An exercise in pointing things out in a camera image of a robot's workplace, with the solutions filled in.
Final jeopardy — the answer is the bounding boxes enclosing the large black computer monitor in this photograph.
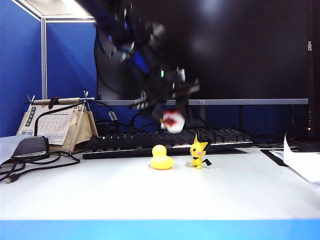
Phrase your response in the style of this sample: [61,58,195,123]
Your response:
[95,0,310,130]

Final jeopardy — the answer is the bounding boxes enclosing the black USB plug cable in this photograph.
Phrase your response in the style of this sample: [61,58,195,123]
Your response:
[4,173,20,185]

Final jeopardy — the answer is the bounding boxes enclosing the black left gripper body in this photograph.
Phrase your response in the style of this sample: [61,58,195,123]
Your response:
[129,66,201,111]

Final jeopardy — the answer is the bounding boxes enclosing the black looped cables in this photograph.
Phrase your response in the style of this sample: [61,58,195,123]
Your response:
[124,112,163,134]

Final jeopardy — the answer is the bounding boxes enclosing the black cable with label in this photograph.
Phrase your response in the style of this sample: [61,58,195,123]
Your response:
[34,100,141,137]

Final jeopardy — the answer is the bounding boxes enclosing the white jar doll red lid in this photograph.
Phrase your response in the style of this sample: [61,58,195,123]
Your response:
[160,108,186,134]

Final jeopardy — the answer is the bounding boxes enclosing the black cable bundle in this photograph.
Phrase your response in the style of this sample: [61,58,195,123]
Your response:
[0,150,81,183]

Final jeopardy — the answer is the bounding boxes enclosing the white paper sheets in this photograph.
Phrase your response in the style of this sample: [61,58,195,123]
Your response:
[271,131,320,189]

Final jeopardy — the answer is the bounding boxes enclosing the white paper sheet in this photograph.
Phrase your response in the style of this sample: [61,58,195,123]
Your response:
[0,135,29,166]

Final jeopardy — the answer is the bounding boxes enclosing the yellow Pichu figure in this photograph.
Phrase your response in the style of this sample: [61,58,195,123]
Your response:
[188,133,213,170]

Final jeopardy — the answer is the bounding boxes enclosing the black docking box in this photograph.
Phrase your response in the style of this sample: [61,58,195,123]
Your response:
[12,135,50,158]

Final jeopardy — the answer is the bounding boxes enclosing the yellow rubber duck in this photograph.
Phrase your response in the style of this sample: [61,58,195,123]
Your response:
[149,144,175,171]

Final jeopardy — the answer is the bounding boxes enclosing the desk calendar stand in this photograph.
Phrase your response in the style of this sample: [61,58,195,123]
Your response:
[24,90,99,155]

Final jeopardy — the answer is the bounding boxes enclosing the black HSO monitor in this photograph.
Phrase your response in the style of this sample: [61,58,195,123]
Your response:
[292,0,320,141]

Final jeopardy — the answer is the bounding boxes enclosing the black mechanical keyboard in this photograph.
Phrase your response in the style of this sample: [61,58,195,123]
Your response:
[82,127,254,160]

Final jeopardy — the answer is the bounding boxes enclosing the white desk calendar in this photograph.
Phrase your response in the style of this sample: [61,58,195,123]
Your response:
[16,103,76,146]

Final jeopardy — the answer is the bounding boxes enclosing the aluminium partition post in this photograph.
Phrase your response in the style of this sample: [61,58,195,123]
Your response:
[40,17,48,100]

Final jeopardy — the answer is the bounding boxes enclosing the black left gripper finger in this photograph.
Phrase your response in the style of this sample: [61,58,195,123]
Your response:
[174,96,191,119]
[150,102,168,125]

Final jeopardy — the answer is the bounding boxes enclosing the black power adapter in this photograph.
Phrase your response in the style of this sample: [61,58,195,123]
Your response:
[95,120,116,137]

